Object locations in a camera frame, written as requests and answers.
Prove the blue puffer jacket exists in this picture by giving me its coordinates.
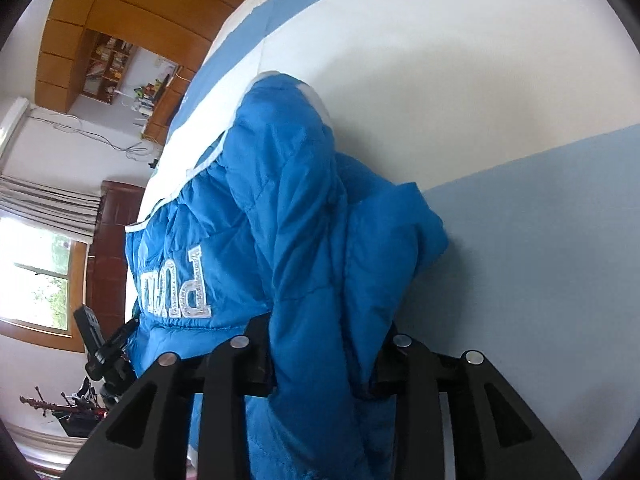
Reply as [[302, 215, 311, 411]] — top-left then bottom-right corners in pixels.
[[124, 71, 450, 480]]

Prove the desk clutter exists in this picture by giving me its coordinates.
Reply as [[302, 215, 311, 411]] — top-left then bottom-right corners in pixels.
[[132, 75, 173, 116]]

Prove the dark ornament stand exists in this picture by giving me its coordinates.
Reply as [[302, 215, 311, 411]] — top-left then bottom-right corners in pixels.
[[20, 380, 108, 436]]

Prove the striped curtain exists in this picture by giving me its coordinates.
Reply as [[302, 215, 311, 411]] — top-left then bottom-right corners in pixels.
[[0, 175, 103, 246]]

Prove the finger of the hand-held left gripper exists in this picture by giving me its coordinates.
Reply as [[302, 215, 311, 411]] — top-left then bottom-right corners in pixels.
[[74, 305, 105, 361], [86, 321, 137, 380]]

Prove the wooden desk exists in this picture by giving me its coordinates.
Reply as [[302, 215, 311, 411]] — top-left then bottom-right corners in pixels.
[[142, 65, 198, 146]]

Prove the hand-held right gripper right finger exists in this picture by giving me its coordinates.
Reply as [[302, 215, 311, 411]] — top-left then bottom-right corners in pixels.
[[370, 322, 583, 480]]

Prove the wooden wardrobe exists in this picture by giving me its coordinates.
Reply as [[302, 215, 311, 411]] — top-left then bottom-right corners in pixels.
[[35, 0, 296, 113]]

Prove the wooden framed window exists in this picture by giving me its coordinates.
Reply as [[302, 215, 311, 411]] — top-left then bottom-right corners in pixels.
[[0, 215, 91, 353]]

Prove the wooden wall shelf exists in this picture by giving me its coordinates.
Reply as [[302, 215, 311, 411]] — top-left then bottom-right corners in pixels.
[[80, 30, 138, 106]]

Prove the dark wooden headboard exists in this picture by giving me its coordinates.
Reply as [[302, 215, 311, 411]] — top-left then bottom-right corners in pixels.
[[82, 180, 146, 356]]

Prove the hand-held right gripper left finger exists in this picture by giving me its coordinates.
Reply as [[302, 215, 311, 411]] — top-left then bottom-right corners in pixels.
[[62, 315, 278, 480]]

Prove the blue and white blanket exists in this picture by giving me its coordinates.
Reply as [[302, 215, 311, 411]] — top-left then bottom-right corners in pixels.
[[137, 0, 640, 480]]

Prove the white air conditioner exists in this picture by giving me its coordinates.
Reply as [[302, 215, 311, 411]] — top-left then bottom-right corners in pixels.
[[0, 99, 30, 171]]

